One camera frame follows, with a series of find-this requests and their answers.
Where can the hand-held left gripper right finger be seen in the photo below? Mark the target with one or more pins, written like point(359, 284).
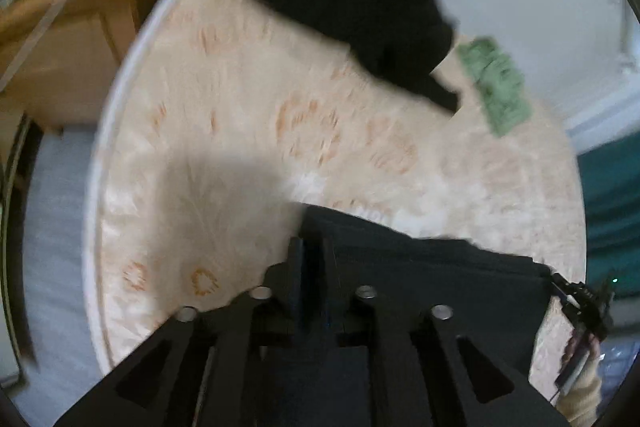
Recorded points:
point(350, 307)

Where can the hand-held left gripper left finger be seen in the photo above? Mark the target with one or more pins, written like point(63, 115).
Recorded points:
point(299, 287)

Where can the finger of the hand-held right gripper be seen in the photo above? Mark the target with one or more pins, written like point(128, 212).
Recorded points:
point(561, 287)

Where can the black ribbed pants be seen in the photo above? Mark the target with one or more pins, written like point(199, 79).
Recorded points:
point(475, 277)

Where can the black knit sweater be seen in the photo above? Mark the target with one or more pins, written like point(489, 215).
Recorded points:
point(350, 7)

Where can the person's right forearm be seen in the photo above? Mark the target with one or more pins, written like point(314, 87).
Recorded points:
point(582, 402)

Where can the person's right hand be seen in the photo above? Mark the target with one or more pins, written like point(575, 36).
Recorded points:
point(594, 347)

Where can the teal curtain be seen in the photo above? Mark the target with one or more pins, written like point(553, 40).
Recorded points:
point(610, 217)

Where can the beige floral mattress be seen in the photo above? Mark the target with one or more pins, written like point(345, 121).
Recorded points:
point(225, 107)

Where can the green shirt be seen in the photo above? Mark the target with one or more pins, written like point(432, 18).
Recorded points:
point(495, 82)

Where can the wooden nightstand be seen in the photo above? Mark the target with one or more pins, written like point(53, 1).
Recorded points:
point(75, 57)

